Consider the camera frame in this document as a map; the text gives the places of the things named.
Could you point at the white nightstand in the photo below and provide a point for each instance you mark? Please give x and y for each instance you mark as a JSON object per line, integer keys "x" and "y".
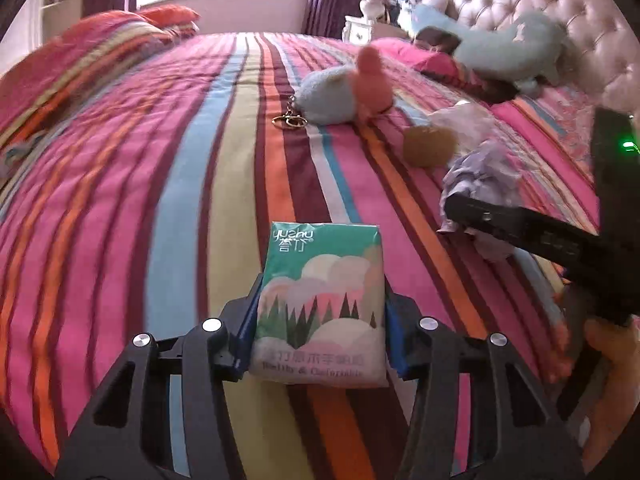
{"x": 362, "y": 30}

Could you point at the teal plush toy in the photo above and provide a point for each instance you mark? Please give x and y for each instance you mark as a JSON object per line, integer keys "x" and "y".
{"x": 505, "y": 45}

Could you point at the brown round pouch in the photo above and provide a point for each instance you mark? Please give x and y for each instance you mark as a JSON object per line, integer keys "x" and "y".
{"x": 430, "y": 146}

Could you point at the white crumpled tissue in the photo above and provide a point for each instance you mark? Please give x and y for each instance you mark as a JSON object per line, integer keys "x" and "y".
{"x": 460, "y": 120}

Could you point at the striped bedspread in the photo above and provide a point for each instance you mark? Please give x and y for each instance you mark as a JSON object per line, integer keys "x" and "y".
{"x": 150, "y": 185}

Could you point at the pink striped pillow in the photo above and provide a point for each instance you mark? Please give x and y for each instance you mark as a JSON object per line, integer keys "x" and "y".
{"x": 430, "y": 60}

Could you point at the green tissue packet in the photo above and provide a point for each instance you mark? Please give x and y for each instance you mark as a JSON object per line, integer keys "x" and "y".
{"x": 320, "y": 300}

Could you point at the orange pillow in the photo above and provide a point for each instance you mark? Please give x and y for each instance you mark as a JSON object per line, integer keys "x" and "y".
{"x": 172, "y": 17}

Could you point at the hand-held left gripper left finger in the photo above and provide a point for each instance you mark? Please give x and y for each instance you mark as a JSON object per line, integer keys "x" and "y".
{"x": 248, "y": 330}

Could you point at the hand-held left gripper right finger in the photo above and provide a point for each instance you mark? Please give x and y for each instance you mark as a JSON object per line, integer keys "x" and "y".
{"x": 395, "y": 345}

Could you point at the purple paper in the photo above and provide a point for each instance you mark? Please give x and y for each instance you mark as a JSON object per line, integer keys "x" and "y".
{"x": 480, "y": 175}

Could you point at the person's right hand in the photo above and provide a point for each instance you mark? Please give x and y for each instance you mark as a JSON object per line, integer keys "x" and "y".
{"x": 615, "y": 385}

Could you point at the white vase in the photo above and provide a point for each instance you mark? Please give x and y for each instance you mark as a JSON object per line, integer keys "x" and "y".
{"x": 372, "y": 9}

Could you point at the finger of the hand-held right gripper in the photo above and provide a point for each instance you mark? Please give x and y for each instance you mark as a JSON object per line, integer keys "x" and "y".
{"x": 505, "y": 222}

